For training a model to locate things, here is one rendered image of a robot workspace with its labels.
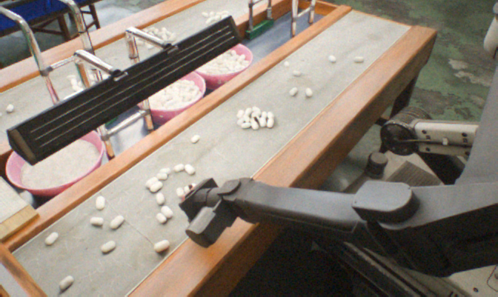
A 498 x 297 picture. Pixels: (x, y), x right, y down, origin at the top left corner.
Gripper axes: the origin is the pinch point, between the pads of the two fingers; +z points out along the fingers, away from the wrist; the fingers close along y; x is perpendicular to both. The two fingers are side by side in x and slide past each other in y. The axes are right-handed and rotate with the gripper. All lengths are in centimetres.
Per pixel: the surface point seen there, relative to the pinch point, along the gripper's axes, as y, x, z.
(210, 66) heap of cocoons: -59, -25, 41
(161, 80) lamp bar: -9.4, -28.2, -5.1
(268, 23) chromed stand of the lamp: -112, -28, 50
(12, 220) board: 28.1, -16.9, 27.2
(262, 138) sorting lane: -37.4, 3.0, 7.7
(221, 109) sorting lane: -40.6, -9.9, 23.4
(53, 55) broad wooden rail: -22, -59, 80
